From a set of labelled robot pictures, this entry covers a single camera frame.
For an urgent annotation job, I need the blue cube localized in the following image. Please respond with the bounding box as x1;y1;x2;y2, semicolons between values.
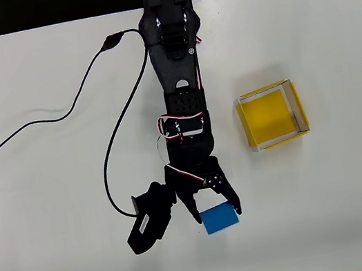
197;199;243;237

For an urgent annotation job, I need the yellow open box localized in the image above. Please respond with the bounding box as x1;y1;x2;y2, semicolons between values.
230;75;314;156

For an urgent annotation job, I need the black camera on gripper mount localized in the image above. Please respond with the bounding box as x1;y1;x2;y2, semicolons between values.
117;178;187;257

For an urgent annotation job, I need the red white servo wire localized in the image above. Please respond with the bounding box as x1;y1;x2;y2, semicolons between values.
151;108;219;192

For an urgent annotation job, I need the black camera cable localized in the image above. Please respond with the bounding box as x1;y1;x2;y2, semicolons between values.
0;26;178;242

